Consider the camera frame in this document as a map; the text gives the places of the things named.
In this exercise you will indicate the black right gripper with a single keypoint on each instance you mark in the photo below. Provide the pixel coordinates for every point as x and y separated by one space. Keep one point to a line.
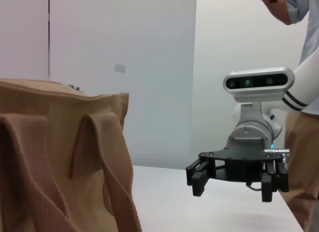
239 164

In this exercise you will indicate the silver metal zipper pull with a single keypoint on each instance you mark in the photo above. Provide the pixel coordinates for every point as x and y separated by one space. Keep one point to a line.
73 86

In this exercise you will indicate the khaki canvas food bag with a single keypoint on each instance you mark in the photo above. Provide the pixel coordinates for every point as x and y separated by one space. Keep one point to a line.
37 167

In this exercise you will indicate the bare person forearm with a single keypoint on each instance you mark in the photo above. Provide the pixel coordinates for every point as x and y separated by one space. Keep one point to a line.
281 12

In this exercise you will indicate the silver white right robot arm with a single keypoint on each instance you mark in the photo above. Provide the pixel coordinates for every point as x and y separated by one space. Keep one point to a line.
254 132

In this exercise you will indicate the person in blue shirt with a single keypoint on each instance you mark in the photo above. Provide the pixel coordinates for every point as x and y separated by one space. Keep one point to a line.
311 30

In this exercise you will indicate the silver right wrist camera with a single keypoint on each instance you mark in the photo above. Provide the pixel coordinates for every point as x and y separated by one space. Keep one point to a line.
259 82

